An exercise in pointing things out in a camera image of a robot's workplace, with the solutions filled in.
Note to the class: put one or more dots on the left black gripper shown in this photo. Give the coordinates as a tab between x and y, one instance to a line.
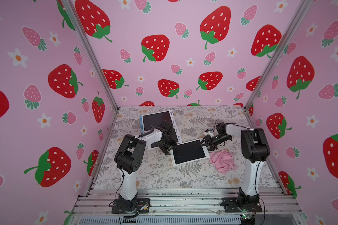
173	145

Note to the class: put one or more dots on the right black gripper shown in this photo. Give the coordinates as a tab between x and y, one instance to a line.
211	141

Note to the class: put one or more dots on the pink fluffy cloth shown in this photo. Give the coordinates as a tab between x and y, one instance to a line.
223	161

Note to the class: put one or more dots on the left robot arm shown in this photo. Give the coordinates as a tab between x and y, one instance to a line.
130	155

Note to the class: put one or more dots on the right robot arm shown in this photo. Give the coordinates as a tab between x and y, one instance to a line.
255	150

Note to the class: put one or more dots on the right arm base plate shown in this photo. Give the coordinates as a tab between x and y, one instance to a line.
241	205

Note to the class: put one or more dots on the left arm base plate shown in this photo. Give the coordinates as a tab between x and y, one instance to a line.
122	206

